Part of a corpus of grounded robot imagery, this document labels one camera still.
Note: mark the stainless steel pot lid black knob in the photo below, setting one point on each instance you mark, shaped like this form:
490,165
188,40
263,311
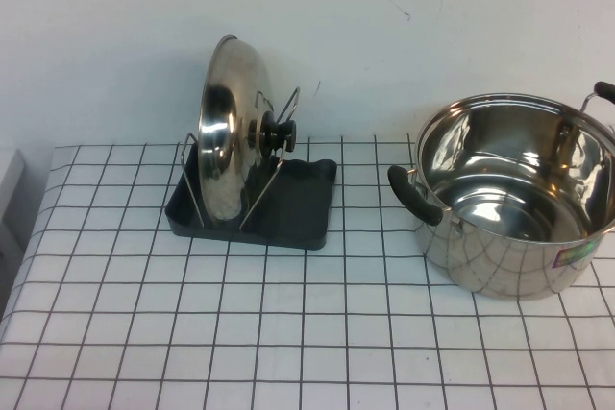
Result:
226,141

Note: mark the white black grid tablecloth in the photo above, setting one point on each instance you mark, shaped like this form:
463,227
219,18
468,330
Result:
288,333

